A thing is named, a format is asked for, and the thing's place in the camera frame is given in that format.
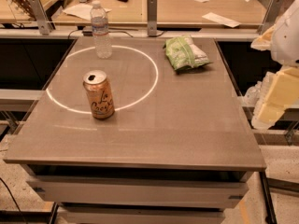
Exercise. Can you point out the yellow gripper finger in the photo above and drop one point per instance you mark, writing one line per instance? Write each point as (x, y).
(279, 91)
(263, 42)

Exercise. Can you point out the clear plastic water bottle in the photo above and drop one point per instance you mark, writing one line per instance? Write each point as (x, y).
(99, 23)

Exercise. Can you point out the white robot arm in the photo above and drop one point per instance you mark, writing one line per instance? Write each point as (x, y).
(285, 39)

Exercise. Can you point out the green jalapeno chip bag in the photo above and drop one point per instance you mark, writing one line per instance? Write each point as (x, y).
(183, 54)

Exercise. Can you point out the white paper strip right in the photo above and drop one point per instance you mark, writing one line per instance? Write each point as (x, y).
(221, 20)

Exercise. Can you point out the wooden back desk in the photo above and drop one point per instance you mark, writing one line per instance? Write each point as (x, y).
(185, 13)

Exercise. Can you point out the orange LaCroix soda can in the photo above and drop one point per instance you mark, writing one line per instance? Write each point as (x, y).
(99, 94)

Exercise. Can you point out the black power adapter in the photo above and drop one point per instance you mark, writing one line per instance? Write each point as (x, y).
(87, 31)

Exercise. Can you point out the white paper sheet left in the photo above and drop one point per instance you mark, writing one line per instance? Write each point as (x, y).
(82, 11)

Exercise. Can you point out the white drawer cabinet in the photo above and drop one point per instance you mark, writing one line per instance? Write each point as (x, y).
(139, 200)

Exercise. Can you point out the right metal bracket post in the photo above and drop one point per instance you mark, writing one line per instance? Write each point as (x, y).
(270, 15)

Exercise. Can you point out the metal bracket post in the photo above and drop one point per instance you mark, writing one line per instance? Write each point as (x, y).
(152, 17)
(44, 25)
(270, 15)

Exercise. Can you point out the middle metal bracket post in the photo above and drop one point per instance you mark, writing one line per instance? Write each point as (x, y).
(152, 17)

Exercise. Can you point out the left metal bracket post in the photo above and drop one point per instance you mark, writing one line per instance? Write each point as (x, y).
(44, 25)

